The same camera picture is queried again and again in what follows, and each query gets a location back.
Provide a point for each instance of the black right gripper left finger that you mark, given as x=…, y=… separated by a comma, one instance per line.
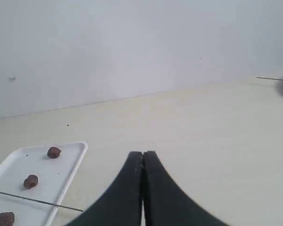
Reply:
x=121, y=203

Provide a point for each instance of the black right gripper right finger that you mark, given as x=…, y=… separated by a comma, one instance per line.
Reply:
x=165, y=203

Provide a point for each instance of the white rectangular plastic tray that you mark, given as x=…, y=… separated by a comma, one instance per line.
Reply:
x=54, y=179

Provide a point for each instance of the thin metal skewer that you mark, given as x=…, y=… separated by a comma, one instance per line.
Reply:
x=40, y=201

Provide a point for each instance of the dark red round fruit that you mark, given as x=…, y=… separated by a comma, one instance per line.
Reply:
x=30, y=182
x=7, y=218
x=53, y=152

